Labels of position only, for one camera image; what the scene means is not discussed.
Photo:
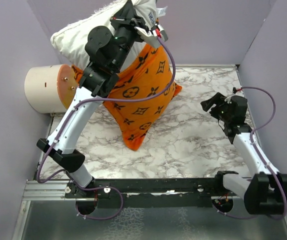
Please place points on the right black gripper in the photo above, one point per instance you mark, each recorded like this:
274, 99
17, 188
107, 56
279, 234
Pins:
218, 99

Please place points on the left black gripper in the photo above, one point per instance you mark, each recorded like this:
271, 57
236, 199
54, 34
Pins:
125, 17

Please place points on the white pillow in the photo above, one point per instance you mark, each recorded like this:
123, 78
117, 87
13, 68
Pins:
71, 40

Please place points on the orange patterned pillowcase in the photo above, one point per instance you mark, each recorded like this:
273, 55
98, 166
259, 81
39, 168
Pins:
142, 93

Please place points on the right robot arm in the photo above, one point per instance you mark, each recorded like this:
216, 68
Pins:
244, 139

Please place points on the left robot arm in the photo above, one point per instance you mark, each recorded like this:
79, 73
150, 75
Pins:
94, 87

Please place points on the white pillow care label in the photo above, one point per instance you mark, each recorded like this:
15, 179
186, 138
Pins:
161, 11

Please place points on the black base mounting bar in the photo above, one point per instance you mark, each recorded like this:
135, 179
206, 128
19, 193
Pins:
149, 192

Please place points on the white cylinder with pegs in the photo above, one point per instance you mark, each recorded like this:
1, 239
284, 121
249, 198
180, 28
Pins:
50, 89

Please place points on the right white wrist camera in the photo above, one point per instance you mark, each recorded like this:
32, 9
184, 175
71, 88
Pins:
234, 92

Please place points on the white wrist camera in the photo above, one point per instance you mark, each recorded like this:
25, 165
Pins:
234, 92
152, 36

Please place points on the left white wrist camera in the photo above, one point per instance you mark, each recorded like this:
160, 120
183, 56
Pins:
152, 36

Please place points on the aluminium rail frame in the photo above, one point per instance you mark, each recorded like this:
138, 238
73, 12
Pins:
43, 190

